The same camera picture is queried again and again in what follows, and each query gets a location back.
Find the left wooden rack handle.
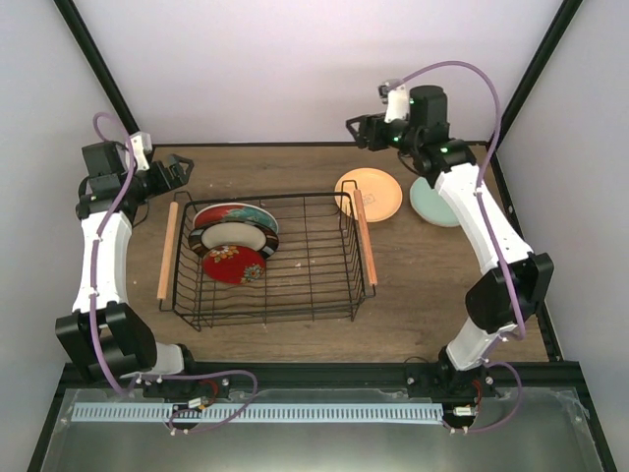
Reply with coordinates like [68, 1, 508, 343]
[156, 202, 179, 301]

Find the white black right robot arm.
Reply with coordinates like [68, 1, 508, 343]
[346, 82, 554, 396]

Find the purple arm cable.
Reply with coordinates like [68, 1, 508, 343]
[91, 111, 259, 437]
[392, 59, 529, 435]

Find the clear plastic sheet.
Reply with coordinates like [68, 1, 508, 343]
[42, 388, 602, 471]

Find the light blue slotted cable duct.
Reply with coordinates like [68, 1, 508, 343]
[72, 402, 443, 424]

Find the wooden rack handle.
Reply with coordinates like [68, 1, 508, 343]
[156, 202, 179, 301]
[353, 189, 378, 286]

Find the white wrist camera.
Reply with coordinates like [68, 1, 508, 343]
[125, 132, 152, 171]
[378, 81, 410, 124]

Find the red teal patterned plate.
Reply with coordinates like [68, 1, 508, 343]
[193, 203, 279, 233]

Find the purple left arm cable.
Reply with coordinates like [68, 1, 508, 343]
[91, 111, 259, 437]

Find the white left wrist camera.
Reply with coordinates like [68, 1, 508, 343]
[125, 132, 152, 171]

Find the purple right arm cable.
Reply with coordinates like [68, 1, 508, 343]
[392, 59, 529, 435]

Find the black aluminium frame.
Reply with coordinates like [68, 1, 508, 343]
[29, 1, 616, 471]

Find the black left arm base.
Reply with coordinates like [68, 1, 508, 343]
[142, 378, 230, 402]

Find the yellow orange plate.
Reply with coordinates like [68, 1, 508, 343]
[334, 167, 403, 223]

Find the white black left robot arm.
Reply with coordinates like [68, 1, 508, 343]
[55, 133, 201, 397]

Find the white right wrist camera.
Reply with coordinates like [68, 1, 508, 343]
[378, 81, 410, 124]

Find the red floral plate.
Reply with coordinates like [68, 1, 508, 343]
[202, 245, 266, 285]

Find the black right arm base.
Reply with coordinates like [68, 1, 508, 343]
[404, 356, 486, 433]

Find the black rimmed cream plate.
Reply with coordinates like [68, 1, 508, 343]
[188, 221, 279, 259]

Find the light green flower plate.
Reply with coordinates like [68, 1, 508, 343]
[409, 177, 459, 228]

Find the black wire dish rack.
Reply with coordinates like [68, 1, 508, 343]
[159, 191, 375, 330]

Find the right wooden rack handle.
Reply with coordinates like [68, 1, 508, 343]
[353, 189, 378, 286]

